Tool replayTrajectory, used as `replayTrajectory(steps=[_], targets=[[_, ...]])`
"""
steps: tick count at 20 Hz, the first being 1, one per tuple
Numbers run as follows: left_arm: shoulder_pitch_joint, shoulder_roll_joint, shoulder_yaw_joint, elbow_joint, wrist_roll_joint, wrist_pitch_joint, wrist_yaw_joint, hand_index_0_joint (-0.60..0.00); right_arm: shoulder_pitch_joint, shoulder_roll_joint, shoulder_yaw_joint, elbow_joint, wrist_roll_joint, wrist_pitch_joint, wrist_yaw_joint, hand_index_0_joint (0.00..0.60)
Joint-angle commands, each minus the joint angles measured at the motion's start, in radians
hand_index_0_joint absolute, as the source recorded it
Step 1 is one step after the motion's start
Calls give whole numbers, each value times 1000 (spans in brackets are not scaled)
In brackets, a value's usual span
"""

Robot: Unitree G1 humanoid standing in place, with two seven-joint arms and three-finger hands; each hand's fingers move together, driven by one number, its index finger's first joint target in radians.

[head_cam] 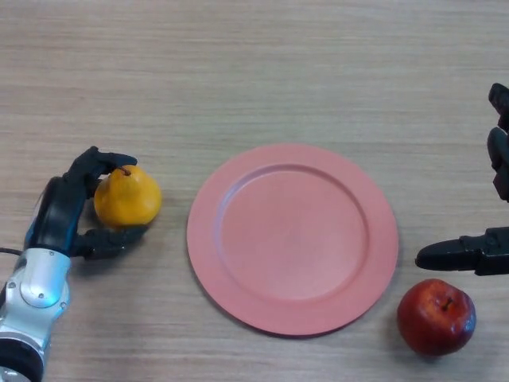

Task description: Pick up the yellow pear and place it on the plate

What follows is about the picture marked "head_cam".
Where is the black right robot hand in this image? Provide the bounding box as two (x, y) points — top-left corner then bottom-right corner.
(414, 82), (509, 276)

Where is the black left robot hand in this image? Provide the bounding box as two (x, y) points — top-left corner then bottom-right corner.
(24, 146), (150, 262)

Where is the yellow pear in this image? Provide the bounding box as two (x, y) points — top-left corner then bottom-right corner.
(94, 165), (163, 228)

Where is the pink round plate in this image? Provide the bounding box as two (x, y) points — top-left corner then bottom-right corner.
(185, 142), (400, 339)

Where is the red apple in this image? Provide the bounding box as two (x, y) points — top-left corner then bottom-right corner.
(396, 278), (477, 357)

